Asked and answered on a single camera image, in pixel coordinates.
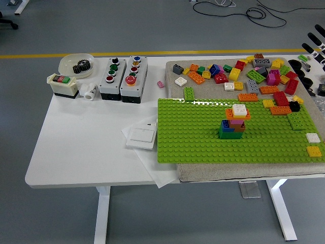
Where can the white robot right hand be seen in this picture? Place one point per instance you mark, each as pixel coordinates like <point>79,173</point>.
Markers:
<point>314,39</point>

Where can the green long brick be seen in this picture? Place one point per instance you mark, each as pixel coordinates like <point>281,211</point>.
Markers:
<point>254,75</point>

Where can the white square toy brick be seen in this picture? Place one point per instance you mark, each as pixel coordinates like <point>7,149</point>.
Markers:
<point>312,138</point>
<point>229,86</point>
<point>240,110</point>
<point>180,80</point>

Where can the red square toy brick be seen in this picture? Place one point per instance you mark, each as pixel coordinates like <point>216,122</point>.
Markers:
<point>221,78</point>
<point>291,75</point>
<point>240,64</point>

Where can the green square toy brick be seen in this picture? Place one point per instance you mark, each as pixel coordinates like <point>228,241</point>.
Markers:
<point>284,69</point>

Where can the yellow square toy brick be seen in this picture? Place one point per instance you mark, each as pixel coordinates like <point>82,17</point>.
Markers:
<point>284,79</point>
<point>207,74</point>
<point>250,58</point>
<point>314,151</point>
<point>268,103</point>
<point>239,86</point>
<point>276,63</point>

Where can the red long toy brick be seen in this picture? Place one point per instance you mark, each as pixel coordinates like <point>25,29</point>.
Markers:
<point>292,87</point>
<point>280,99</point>

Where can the magenta toy brick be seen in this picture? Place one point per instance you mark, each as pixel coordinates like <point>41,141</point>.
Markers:
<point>221,69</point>
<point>273,78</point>

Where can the grey long toy brick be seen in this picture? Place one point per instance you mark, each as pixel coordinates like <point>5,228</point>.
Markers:
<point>261,62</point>

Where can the brown toy brick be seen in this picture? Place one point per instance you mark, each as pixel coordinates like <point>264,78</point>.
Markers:
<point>258,56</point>
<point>238,128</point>

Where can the dark grey toy brick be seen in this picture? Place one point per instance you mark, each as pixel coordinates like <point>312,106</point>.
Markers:
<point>264,71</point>
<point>177,69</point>

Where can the small yellow toy brick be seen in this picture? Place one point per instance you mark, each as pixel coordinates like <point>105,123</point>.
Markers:
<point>210,67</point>
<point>244,61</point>
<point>186,71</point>
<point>298,99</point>

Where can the orange long toy brick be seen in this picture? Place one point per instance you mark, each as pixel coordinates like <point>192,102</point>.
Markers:
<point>269,89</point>
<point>229,114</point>
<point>248,97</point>
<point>280,110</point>
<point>196,77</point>

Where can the black toy brick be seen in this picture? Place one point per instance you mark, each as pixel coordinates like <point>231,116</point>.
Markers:
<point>294,106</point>

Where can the green eight-stud toy brick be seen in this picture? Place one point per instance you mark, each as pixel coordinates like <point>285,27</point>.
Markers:
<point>296,121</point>

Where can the tall yellow toy brick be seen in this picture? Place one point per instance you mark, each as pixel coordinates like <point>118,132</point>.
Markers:
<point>234,74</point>

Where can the small green toy brick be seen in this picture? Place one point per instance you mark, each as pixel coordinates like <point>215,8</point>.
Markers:
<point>201,70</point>
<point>227,68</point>

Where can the blue toy brick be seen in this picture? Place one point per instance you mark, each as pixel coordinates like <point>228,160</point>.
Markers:
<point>224,124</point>
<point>214,69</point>

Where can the pink flat toy brick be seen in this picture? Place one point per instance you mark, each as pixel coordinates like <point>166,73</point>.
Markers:
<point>237,122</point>

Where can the orange square toy brick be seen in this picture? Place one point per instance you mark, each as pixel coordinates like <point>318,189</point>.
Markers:
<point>194,67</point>

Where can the green six-stud toy brick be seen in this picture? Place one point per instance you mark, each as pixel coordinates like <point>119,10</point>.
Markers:
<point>189,94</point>

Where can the green studded baseplate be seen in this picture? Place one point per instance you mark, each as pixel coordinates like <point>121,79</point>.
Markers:
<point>190,142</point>

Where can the small green plastic piece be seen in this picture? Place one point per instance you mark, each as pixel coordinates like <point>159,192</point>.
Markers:
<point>302,57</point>

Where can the black boxy part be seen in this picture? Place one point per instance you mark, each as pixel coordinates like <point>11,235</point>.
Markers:
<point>321,89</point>

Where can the small black part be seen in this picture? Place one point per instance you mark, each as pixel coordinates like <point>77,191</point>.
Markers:
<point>311,92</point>

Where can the clear plastic bag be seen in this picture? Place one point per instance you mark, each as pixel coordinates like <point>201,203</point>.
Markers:
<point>320,104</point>

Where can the grey metal floor plate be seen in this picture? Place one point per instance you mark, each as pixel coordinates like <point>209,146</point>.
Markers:
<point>250,190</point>

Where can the grey-brown mat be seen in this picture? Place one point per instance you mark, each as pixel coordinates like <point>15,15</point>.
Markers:
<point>215,172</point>

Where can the white table leg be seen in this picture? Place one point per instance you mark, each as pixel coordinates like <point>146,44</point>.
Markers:
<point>101,216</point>
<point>280,208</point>

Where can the grey emergency-stop control box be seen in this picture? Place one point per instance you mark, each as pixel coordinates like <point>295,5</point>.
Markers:
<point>132,91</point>

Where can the white paper sheet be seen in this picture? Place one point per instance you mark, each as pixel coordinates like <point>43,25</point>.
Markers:
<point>157,175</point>

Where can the grey four-button control box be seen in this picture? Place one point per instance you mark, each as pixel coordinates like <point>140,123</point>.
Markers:
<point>105,86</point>

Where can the white pipe fitting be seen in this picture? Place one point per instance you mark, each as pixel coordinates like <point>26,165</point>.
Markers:
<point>89,92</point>

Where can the black metal gear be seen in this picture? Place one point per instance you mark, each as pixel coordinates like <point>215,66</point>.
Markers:
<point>81,66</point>

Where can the white plastic bowl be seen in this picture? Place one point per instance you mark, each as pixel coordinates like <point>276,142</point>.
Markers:
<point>67,63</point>

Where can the white stand foot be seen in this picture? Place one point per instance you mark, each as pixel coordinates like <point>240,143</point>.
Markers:
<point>20,7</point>

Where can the black office chair base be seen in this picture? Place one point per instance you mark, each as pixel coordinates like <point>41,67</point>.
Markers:
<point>10,24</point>

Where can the white wall switch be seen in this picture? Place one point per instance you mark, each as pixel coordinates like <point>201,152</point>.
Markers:
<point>141,136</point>

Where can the cream red-green switch box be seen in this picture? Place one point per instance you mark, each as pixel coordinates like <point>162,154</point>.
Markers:
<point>63,89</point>

